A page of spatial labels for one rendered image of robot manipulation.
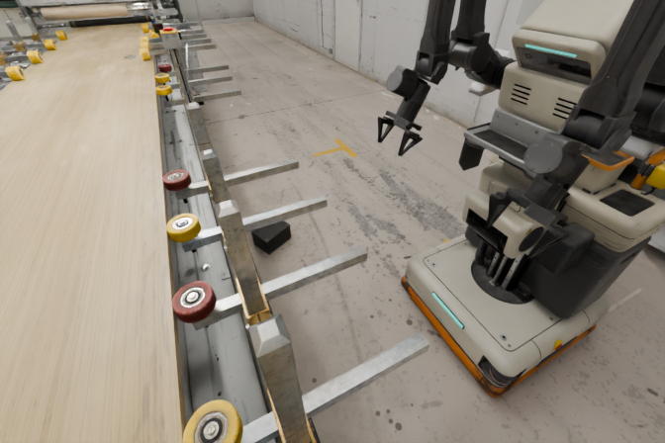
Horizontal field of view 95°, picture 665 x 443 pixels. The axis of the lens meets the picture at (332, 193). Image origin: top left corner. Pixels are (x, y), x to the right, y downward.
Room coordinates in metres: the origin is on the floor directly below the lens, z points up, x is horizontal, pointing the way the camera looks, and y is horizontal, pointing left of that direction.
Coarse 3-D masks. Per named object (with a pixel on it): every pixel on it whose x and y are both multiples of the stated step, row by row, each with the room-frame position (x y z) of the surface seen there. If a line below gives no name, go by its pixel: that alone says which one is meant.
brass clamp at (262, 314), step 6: (258, 282) 0.44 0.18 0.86; (240, 294) 0.41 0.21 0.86; (264, 300) 0.40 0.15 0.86; (264, 306) 0.38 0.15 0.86; (246, 312) 0.37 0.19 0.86; (258, 312) 0.37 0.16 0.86; (264, 312) 0.37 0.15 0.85; (246, 318) 0.35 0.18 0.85; (252, 318) 0.35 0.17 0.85; (258, 318) 0.35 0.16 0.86; (264, 318) 0.35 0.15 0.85; (252, 324) 0.34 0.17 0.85
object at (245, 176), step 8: (288, 160) 1.00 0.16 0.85; (296, 160) 1.00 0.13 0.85; (256, 168) 0.94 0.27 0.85; (264, 168) 0.94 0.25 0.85; (272, 168) 0.95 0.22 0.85; (280, 168) 0.96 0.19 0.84; (288, 168) 0.97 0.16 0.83; (296, 168) 0.98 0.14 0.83; (224, 176) 0.90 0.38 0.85; (232, 176) 0.90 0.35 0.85; (240, 176) 0.90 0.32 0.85; (248, 176) 0.91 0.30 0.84; (256, 176) 0.92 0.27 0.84; (264, 176) 0.93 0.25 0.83; (192, 184) 0.85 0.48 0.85; (200, 184) 0.85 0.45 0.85; (232, 184) 0.88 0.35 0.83; (176, 192) 0.81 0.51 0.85; (184, 192) 0.81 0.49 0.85; (192, 192) 0.82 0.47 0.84; (200, 192) 0.83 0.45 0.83
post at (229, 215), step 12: (228, 204) 0.39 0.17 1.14; (228, 216) 0.37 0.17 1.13; (240, 216) 0.38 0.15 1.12; (228, 228) 0.37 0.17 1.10; (240, 228) 0.37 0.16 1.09; (228, 240) 0.36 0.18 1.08; (240, 240) 0.37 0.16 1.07; (240, 252) 0.37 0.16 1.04; (240, 264) 0.37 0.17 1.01; (252, 264) 0.38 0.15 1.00; (240, 276) 0.36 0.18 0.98; (252, 276) 0.37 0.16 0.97; (240, 288) 0.36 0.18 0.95; (252, 288) 0.37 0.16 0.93; (252, 300) 0.37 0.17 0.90; (252, 312) 0.37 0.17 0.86
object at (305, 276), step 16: (336, 256) 0.53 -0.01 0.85; (352, 256) 0.53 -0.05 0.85; (304, 272) 0.48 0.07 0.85; (320, 272) 0.48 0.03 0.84; (336, 272) 0.50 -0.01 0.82; (272, 288) 0.43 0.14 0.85; (288, 288) 0.44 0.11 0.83; (224, 304) 0.39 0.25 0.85; (240, 304) 0.40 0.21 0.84; (208, 320) 0.36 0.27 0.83
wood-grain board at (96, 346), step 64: (64, 64) 2.28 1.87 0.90; (128, 64) 2.25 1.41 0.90; (0, 128) 1.23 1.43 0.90; (64, 128) 1.22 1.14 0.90; (128, 128) 1.21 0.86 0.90; (0, 192) 0.76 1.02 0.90; (64, 192) 0.75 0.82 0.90; (128, 192) 0.75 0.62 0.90; (0, 256) 0.50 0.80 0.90; (64, 256) 0.49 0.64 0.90; (128, 256) 0.49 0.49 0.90; (0, 320) 0.33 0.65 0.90; (64, 320) 0.33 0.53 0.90; (128, 320) 0.33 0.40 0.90; (0, 384) 0.22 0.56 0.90; (64, 384) 0.21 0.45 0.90; (128, 384) 0.21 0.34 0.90
